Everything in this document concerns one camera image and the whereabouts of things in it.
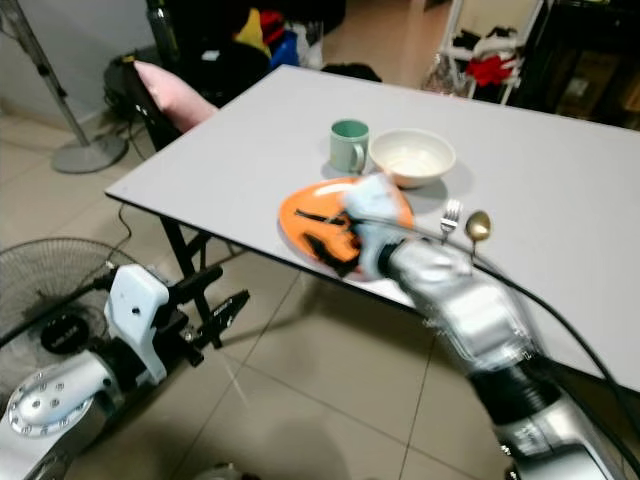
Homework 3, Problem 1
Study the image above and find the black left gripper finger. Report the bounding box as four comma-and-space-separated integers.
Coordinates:
200, 290, 252, 336
174, 265, 224, 301

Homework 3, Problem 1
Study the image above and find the orange plate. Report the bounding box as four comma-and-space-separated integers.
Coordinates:
279, 177, 414, 279

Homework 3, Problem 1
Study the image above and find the green mug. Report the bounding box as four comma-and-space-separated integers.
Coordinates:
328, 119, 371, 176

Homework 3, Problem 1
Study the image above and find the silver fork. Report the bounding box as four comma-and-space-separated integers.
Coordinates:
440, 199, 463, 244

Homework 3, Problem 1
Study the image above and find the white ribbed bowl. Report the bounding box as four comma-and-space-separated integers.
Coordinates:
368, 128, 457, 189

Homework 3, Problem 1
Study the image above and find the gold spoon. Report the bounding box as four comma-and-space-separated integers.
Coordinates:
465, 210, 493, 257

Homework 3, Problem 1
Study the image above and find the black floor fan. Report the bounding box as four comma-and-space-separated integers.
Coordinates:
0, 238, 137, 401

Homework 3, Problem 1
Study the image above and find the grey standing fan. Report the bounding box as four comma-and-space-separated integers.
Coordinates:
0, 0, 129, 175

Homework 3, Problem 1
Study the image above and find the black cloth bundle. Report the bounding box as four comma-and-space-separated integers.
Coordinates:
322, 62, 381, 81

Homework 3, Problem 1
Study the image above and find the black chair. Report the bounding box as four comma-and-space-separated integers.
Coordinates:
105, 50, 221, 156

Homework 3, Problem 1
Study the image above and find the pink pillow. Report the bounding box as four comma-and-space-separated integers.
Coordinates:
135, 60, 218, 134

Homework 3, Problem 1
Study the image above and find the patterned bag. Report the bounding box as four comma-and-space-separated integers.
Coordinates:
425, 52, 466, 93

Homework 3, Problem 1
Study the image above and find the blue container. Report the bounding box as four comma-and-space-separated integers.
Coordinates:
270, 30, 301, 69

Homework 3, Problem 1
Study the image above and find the red cloth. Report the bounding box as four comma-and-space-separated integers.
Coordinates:
465, 55, 521, 89

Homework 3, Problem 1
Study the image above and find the yellow cloth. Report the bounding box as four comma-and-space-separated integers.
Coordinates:
235, 8, 267, 51

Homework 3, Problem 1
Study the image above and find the white rack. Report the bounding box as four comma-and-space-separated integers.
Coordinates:
435, 0, 546, 101

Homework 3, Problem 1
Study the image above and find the black shelf cabinet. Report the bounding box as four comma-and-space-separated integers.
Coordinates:
510, 0, 640, 131

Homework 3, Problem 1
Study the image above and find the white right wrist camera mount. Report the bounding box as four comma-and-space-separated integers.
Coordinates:
345, 172, 413, 251

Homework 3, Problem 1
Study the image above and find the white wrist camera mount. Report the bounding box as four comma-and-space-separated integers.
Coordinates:
105, 265, 173, 373
345, 172, 413, 251

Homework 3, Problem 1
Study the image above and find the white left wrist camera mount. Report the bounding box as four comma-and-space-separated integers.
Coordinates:
105, 265, 173, 373

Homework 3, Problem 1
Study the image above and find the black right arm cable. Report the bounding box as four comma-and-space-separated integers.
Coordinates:
360, 213, 640, 421

